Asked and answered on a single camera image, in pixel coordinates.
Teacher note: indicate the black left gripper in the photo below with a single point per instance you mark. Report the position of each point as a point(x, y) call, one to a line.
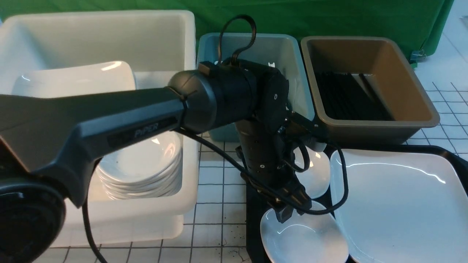
point(263, 157)

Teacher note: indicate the white bowl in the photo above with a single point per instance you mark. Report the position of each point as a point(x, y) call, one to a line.
point(316, 179)
point(303, 239)

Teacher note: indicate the large white square plate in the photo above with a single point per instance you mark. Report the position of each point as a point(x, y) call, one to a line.
point(404, 207)

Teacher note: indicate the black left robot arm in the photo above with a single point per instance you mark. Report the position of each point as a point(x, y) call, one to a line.
point(50, 147)

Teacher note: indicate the black serving tray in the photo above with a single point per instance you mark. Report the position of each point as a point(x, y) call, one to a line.
point(257, 206)

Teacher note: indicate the black chopsticks in bin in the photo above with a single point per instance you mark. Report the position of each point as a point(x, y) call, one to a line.
point(345, 98)

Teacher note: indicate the stack of white bowls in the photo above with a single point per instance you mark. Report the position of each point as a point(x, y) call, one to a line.
point(148, 169)

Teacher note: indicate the brown plastic bin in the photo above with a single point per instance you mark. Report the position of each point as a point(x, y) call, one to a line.
point(381, 61)

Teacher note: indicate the teal plastic bin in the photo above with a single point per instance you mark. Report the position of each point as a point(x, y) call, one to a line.
point(279, 50)

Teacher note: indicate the blue binder clip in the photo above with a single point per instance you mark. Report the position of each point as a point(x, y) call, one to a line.
point(417, 56)

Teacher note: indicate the large white plastic tub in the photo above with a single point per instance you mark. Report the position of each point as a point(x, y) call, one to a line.
point(156, 44)

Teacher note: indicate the stack of white square plates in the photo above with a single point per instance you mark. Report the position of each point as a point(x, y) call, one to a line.
point(113, 76)

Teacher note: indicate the green backdrop cloth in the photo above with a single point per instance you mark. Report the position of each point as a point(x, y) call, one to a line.
point(415, 25)

